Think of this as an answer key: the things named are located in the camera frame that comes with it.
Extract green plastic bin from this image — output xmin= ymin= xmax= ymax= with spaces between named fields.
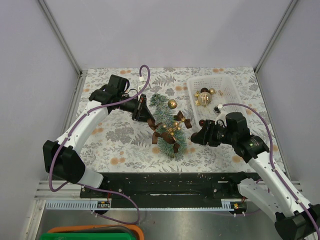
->
xmin=39 ymin=233 xmax=136 ymax=240

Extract brown ribbon ornaments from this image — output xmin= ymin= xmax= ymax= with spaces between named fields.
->
xmin=147 ymin=111 xmax=192 ymax=154

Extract floral patterned table mat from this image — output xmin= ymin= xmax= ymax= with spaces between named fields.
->
xmin=72 ymin=66 xmax=287 ymax=174

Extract gold glitter bauble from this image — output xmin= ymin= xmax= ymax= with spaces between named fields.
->
xmin=167 ymin=99 xmax=178 ymax=110

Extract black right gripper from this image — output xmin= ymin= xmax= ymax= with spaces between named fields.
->
xmin=190 ymin=119 xmax=237 ymax=147

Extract small green christmas tree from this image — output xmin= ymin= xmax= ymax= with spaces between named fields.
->
xmin=150 ymin=93 xmax=187 ymax=159

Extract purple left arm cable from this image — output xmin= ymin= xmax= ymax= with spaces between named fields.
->
xmin=48 ymin=64 xmax=151 ymax=193

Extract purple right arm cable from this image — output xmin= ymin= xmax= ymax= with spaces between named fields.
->
xmin=221 ymin=102 xmax=320 ymax=240

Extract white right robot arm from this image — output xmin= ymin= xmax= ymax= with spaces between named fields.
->
xmin=191 ymin=112 xmax=320 ymax=240

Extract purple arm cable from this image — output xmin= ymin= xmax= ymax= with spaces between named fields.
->
xmin=48 ymin=64 xmax=151 ymax=193
xmin=221 ymin=102 xmax=320 ymax=240

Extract small gold bauble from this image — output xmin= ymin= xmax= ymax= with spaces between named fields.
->
xmin=209 ymin=88 xmax=216 ymax=95

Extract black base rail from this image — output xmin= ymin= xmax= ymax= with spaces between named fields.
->
xmin=79 ymin=171 xmax=258 ymax=208

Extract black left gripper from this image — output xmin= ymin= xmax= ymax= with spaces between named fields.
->
xmin=118 ymin=93 xmax=156 ymax=124

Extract white plastic basket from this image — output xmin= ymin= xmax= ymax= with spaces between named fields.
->
xmin=186 ymin=74 xmax=247 ymax=129

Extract orange plastic bin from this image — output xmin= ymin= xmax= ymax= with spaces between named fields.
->
xmin=47 ymin=224 xmax=145 ymax=240

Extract large gold striped bauble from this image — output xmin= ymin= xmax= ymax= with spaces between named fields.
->
xmin=197 ymin=92 xmax=212 ymax=107

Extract dark brown bauble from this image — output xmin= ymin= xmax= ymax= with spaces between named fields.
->
xmin=200 ymin=87 xmax=209 ymax=93

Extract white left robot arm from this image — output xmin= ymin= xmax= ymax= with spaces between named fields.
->
xmin=42 ymin=74 xmax=153 ymax=198

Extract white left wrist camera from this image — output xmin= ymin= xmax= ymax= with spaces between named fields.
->
xmin=137 ymin=76 xmax=151 ymax=96

